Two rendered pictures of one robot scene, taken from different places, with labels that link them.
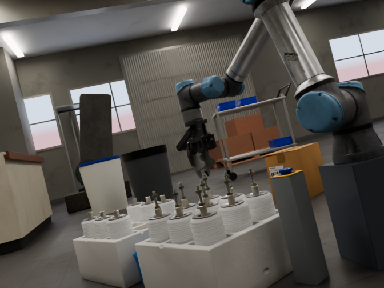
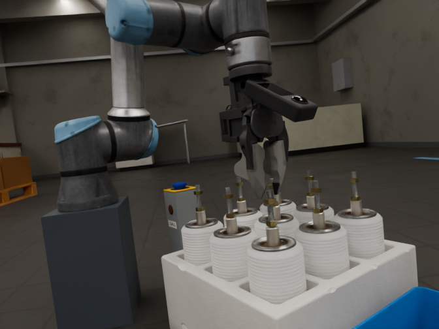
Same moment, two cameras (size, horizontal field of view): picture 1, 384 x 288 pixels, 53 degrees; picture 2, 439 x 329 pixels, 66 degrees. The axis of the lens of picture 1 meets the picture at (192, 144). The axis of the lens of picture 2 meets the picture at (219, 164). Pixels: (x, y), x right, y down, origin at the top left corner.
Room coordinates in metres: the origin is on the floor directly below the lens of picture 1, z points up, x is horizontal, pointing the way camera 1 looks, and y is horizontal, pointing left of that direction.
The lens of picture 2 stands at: (2.02, -0.03, 0.44)
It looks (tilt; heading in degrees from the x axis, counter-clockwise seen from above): 4 degrees down; 186
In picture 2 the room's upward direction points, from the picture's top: 6 degrees counter-clockwise
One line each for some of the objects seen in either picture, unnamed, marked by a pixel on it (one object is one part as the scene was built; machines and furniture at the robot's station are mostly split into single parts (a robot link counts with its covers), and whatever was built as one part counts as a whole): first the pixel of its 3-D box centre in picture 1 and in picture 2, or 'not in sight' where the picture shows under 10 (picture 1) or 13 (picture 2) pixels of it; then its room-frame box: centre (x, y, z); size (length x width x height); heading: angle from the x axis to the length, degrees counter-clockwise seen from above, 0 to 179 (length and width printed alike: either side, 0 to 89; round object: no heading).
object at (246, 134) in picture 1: (240, 139); not in sight; (7.32, -0.91, 0.41); 1.46 x 1.12 x 0.82; 104
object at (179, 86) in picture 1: (188, 95); (242, 10); (1.44, -0.03, 0.64); 0.09 x 0.08 x 0.11; 44
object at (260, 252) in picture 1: (219, 252); (283, 290); (1.29, 0.00, 0.09); 0.39 x 0.39 x 0.18; 40
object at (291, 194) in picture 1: (299, 227); (186, 244); (1.11, -0.25, 0.16); 0.07 x 0.07 x 0.31; 40
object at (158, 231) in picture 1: (166, 243); (360, 256); (1.30, 0.16, 0.16); 0.10 x 0.10 x 0.18
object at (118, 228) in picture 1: (123, 239); not in sight; (1.54, 0.36, 0.16); 0.10 x 0.10 x 0.18
